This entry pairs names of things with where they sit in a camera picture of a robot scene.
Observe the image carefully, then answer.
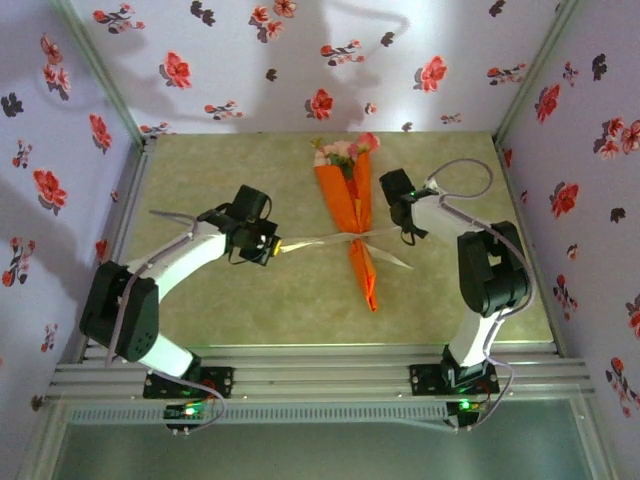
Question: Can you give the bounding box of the white satin ribbon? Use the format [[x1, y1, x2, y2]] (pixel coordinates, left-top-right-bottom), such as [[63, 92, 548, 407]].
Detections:
[[277, 224, 415, 270]]

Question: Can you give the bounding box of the orange wrapping paper sheet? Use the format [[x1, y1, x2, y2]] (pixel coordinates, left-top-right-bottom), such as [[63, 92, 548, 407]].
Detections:
[[313, 151, 380, 314]]

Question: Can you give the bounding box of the cream fake rose stem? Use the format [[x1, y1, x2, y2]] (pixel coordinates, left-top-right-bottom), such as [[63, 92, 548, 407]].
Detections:
[[310, 137, 351, 170]]

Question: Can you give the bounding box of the controller board with LED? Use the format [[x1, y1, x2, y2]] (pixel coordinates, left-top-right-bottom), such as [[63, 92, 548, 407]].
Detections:
[[446, 397, 490, 432], [163, 399, 210, 435]]

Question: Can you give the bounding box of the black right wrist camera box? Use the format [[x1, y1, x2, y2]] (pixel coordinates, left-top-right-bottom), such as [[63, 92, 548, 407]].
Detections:
[[378, 168, 413, 206]]

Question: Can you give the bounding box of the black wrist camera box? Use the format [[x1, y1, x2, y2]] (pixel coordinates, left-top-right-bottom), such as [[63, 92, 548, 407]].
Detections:
[[234, 184, 272, 221], [378, 168, 413, 206]]

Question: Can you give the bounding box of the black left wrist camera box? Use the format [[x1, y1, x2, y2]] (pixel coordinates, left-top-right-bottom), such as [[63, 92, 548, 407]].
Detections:
[[234, 184, 272, 221]]

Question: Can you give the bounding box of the aluminium side rail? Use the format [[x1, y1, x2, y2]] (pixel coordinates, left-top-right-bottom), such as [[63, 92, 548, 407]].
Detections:
[[492, 134, 571, 359], [77, 139, 156, 364]]

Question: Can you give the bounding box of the aluminium frame rail beam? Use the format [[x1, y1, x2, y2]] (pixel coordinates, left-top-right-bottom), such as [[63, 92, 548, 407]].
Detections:
[[44, 342, 597, 407]]

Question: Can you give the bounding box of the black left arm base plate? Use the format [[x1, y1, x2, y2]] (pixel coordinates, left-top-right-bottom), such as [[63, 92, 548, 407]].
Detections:
[[143, 365, 235, 400]]

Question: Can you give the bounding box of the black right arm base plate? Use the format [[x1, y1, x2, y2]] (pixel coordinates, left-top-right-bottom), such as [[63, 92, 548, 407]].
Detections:
[[408, 363, 500, 396]]

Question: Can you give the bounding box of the grey slotted cable duct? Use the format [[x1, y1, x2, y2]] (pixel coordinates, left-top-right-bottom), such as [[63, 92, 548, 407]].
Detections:
[[67, 403, 450, 426]]

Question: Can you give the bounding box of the grey right arm cable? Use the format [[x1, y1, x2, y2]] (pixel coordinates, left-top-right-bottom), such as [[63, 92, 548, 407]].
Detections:
[[426, 158, 537, 432]]

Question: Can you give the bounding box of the aluminium frame post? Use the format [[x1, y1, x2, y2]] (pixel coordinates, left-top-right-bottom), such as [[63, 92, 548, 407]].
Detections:
[[49, 0, 154, 151], [492, 0, 584, 151]]

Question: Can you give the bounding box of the aluminium frame strut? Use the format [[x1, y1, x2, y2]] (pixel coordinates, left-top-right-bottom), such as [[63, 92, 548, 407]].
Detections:
[[14, 404, 71, 480], [569, 399, 624, 480]]

